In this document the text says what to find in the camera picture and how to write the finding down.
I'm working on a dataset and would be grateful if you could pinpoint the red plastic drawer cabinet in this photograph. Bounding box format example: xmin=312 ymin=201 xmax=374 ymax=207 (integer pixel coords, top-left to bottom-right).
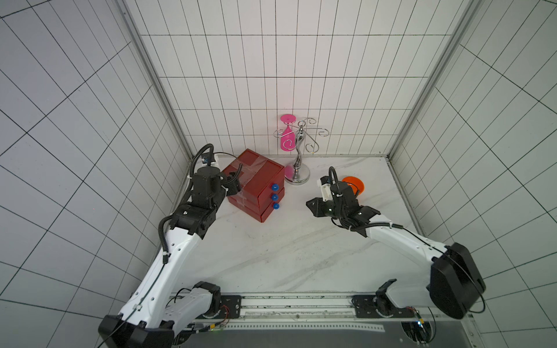
xmin=224 ymin=149 xmax=285 ymax=223

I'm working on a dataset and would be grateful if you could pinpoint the red top drawer blue knob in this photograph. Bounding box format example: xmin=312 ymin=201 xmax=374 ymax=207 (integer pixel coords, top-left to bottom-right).
xmin=242 ymin=161 xmax=284 ymax=202

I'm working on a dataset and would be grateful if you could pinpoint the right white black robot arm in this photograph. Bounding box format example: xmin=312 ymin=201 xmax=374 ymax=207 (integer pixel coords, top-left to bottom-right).
xmin=306 ymin=171 xmax=486 ymax=319

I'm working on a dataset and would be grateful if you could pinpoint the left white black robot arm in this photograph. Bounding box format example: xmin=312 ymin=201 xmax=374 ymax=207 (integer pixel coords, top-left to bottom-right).
xmin=98 ymin=164 xmax=242 ymax=347

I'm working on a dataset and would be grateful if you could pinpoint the orange plastic bowl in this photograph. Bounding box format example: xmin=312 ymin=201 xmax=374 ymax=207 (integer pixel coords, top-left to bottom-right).
xmin=342 ymin=176 xmax=365 ymax=197

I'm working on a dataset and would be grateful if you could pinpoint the pink plastic goblet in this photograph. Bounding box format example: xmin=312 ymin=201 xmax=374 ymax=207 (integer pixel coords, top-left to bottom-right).
xmin=280 ymin=114 xmax=296 ymax=152

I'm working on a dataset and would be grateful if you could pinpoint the silver wire cup rack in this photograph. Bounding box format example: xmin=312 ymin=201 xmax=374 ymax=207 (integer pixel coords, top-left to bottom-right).
xmin=274 ymin=117 xmax=330 ymax=185

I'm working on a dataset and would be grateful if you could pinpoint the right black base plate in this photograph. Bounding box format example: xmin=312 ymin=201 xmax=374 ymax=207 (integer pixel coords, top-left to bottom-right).
xmin=351 ymin=294 xmax=414 ymax=319

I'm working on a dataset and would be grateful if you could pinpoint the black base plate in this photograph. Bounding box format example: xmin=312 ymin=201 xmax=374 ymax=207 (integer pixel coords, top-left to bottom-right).
xmin=351 ymin=294 xmax=414 ymax=319
xmin=196 ymin=294 xmax=242 ymax=320

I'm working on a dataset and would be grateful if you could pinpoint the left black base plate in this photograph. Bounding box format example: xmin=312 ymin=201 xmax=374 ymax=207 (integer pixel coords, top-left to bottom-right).
xmin=196 ymin=294 xmax=242 ymax=320

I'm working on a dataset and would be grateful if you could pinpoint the aluminium mounting rail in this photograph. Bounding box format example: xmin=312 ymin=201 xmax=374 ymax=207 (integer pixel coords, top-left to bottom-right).
xmin=123 ymin=292 xmax=473 ymax=325

